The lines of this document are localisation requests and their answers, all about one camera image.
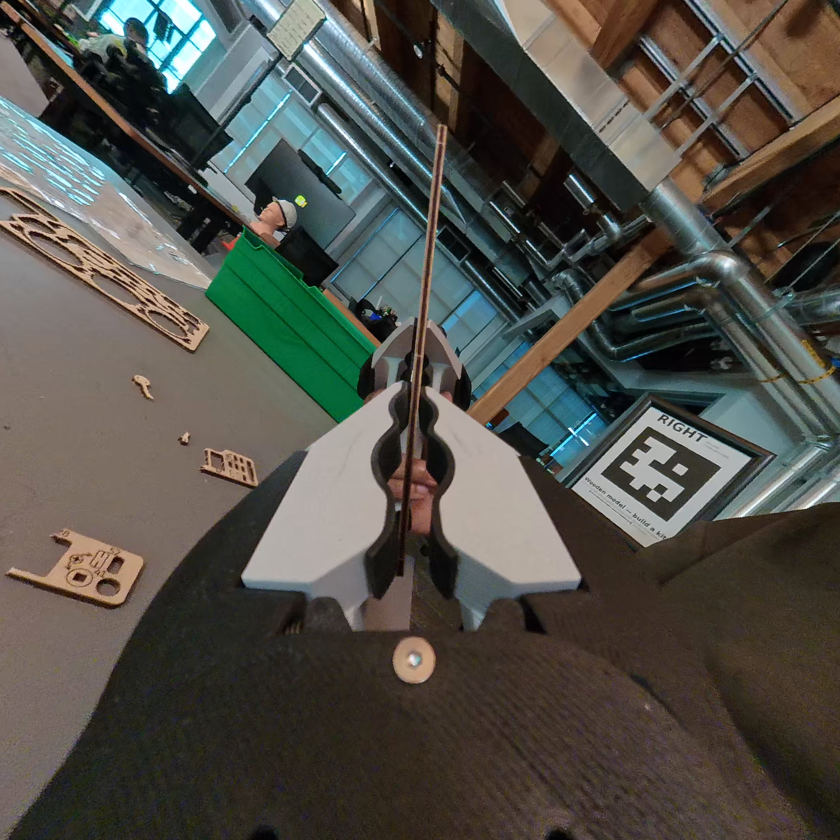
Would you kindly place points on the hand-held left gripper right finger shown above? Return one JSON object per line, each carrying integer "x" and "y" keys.
{"x": 505, "y": 525}

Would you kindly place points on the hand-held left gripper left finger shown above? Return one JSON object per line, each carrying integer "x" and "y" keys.
{"x": 315, "y": 525}

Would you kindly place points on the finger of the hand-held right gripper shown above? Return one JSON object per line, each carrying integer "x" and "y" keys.
{"x": 397, "y": 348}
{"x": 439, "y": 358}

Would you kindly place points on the wooden sheet with rectangular slots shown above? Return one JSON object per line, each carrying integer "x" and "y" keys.
{"x": 426, "y": 262}

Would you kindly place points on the grey desk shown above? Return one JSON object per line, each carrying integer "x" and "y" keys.
{"x": 98, "y": 426}

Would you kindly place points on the person's right hand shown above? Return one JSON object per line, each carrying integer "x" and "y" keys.
{"x": 420, "y": 489}

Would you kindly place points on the small slotted wooden piece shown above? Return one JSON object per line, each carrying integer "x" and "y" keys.
{"x": 208, "y": 463}

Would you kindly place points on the black case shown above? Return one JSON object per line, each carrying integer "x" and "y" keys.
{"x": 308, "y": 259}

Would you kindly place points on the green plastic bin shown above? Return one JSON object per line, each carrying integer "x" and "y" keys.
{"x": 275, "y": 315}

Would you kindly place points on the mannequin head with helmet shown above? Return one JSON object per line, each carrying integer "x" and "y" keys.
{"x": 272, "y": 220}

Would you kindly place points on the small square wooden piece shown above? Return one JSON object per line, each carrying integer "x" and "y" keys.
{"x": 128, "y": 568}

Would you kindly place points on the wooden sheet with toothed holes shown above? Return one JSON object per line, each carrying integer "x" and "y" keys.
{"x": 193, "y": 338}

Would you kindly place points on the key-shaped wooden piece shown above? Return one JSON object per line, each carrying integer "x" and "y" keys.
{"x": 144, "y": 388}

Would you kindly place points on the framed black-white marker sign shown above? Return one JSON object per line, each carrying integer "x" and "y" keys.
{"x": 715, "y": 453}

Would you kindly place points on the person's brown sweatshirt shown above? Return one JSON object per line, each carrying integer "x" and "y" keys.
{"x": 754, "y": 590}

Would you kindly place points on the metal pipe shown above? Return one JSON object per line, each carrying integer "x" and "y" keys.
{"x": 754, "y": 302}

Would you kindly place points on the hanging sign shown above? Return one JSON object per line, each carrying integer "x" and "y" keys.
{"x": 295, "y": 26}

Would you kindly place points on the clear sleeve with papers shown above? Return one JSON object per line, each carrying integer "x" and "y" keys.
{"x": 65, "y": 170}

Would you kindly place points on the black wall screen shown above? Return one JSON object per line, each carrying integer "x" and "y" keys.
{"x": 302, "y": 190}

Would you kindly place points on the rectangular metal duct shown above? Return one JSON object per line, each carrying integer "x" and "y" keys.
{"x": 577, "y": 111}

